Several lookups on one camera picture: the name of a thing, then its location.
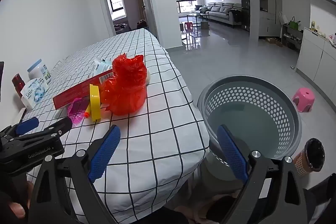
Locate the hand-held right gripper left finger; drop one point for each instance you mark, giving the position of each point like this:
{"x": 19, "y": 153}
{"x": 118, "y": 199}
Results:
{"x": 105, "y": 153}

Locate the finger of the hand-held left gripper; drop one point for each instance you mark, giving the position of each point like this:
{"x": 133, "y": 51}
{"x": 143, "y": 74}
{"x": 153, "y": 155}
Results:
{"x": 59, "y": 127}
{"x": 26, "y": 126}

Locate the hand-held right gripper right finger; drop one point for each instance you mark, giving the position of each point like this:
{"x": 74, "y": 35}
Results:
{"x": 232, "y": 153}

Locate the pink translucent plastic piece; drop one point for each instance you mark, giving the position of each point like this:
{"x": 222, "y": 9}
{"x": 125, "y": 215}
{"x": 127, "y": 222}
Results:
{"x": 76, "y": 113}

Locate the long red cardboard box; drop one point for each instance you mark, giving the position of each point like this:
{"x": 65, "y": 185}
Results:
{"x": 73, "y": 94}

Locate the grey perforated laundry basket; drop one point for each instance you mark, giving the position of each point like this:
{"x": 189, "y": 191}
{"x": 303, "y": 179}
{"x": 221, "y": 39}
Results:
{"x": 290, "y": 121}

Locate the red plastic bag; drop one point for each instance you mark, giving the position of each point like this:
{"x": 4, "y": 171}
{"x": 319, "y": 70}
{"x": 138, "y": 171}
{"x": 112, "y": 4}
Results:
{"x": 126, "y": 87}

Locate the blue and white plastic packet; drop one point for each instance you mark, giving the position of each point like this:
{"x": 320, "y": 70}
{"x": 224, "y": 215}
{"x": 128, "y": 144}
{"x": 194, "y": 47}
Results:
{"x": 101, "y": 66}

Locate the person's left hand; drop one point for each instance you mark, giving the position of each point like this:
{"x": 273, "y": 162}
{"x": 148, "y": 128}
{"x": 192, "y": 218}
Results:
{"x": 16, "y": 209}

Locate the white plastic strip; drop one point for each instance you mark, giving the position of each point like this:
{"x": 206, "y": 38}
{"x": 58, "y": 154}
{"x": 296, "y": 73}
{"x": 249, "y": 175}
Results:
{"x": 21, "y": 114}

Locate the white and blue tissue pack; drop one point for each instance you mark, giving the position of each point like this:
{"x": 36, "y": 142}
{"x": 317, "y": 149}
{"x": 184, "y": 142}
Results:
{"x": 34, "y": 92}

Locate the red bottle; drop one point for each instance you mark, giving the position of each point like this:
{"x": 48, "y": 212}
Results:
{"x": 18, "y": 82}

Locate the white jar with blue lid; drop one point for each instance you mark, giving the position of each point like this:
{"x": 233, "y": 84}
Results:
{"x": 39, "y": 71}

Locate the white checked tablecloth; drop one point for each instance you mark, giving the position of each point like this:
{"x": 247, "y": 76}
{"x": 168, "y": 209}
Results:
{"x": 162, "y": 134}

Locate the brown bin with black liner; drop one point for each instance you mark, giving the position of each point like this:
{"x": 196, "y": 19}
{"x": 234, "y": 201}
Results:
{"x": 313, "y": 154}

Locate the pink plastic stool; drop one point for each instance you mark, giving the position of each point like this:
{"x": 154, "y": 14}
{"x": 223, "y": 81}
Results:
{"x": 304, "y": 98}

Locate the white base cabinet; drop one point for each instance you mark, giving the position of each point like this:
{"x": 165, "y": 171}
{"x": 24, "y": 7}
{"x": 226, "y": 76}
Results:
{"x": 315, "y": 56}

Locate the shoe rack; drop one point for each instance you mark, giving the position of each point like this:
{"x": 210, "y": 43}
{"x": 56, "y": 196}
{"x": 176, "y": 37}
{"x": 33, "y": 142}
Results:
{"x": 291, "y": 39}

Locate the red plastic stool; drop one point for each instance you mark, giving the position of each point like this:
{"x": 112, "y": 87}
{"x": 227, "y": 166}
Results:
{"x": 189, "y": 26}

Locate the bedroom window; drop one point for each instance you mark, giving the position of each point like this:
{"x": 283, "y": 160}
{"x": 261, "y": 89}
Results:
{"x": 115, "y": 1}

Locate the glass coffee table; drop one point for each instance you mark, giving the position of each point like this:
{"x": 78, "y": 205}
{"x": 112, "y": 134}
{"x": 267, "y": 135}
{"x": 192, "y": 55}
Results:
{"x": 197, "y": 16}

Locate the grey sofa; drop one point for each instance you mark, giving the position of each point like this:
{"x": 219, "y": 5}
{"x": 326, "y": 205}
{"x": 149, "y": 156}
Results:
{"x": 223, "y": 12}

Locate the green bag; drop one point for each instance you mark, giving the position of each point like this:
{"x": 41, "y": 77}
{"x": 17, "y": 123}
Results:
{"x": 294, "y": 24}

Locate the dark door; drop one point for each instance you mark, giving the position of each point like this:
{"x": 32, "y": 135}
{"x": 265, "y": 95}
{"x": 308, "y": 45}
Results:
{"x": 244, "y": 3}

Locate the pale yellow jar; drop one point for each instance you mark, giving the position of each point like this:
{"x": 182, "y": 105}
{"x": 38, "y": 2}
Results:
{"x": 312, "y": 25}

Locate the white door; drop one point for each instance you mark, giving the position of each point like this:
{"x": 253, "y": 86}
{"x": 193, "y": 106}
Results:
{"x": 149, "y": 3}

